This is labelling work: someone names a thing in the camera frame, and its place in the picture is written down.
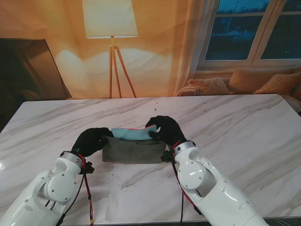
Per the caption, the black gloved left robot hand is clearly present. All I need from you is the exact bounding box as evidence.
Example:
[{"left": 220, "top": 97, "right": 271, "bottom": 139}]
[{"left": 71, "top": 127, "right": 111, "bottom": 157}]

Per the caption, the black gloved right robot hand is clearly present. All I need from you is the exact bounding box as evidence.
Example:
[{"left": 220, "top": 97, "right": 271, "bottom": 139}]
[{"left": 144, "top": 115, "right": 188, "bottom": 146}]

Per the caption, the pink blue-backed paper sheet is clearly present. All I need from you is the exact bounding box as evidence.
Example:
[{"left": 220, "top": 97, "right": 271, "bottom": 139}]
[{"left": 111, "top": 124, "right": 158, "bottom": 141}]

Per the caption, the grey fabric storage pouch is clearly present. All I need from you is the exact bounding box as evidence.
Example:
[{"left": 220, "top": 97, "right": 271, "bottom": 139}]
[{"left": 102, "top": 136, "right": 170, "bottom": 164}]

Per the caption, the beige knit cushion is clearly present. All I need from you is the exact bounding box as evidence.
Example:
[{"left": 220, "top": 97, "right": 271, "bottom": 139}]
[{"left": 187, "top": 77, "right": 232, "bottom": 95}]

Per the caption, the cream sheer curtain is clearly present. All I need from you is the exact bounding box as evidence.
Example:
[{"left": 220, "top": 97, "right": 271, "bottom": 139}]
[{"left": 173, "top": 0, "right": 221, "bottom": 96}]

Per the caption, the plain orange cushion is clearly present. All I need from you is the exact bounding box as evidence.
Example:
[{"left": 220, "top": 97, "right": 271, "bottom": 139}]
[{"left": 229, "top": 69, "right": 294, "bottom": 94}]

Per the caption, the white framed night window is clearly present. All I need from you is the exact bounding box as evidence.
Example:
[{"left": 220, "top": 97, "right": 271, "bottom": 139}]
[{"left": 203, "top": 0, "right": 301, "bottom": 69}]

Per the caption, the orange knit cushion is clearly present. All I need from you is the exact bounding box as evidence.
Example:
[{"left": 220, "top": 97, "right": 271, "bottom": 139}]
[{"left": 253, "top": 72, "right": 301, "bottom": 95}]

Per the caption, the tripod floor lamp white shade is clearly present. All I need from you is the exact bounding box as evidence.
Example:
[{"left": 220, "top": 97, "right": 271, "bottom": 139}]
[{"left": 82, "top": 0, "right": 139, "bottom": 98}]

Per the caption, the beige sofa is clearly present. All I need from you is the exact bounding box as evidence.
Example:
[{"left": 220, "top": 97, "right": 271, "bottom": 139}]
[{"left": 176, "top": 68, "right": 301, "bottom": 113}]

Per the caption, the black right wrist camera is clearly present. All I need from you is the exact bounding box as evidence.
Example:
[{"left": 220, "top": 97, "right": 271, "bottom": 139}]
[{"left": 160, "top": 150, "right": 175, "bottom": 163}]

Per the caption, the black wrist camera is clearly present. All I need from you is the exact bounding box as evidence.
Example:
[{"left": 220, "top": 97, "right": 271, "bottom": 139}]
[
  {"left": 81, "top": 161, "right": 95, "bottom": 174},
  {"left": 160, "top": 150, "right": 175, "bottom": 163}
]

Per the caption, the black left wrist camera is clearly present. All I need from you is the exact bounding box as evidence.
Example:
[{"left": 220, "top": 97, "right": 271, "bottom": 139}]
[{"left": 81, "top": 161, "right": 95, "bottom": 174}]

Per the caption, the red black left arm cable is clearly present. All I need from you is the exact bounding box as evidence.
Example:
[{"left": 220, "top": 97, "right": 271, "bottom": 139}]
[{"left": 56, "top": 155, "right": 95, "bottom": 224}]

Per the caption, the red black arm cable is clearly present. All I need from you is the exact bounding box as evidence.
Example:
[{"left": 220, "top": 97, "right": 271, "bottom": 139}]
[
  {"left": 56, "top": 155, "right": 95, "bottom": 224},
  {"left": 170, "top": 145, "right": 204, "bottom": 223}
]

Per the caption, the red black right arm cable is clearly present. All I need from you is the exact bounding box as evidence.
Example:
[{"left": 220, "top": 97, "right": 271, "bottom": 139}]
[{"left": 170, "top": 145, "right": 204, "bottom": 223}]

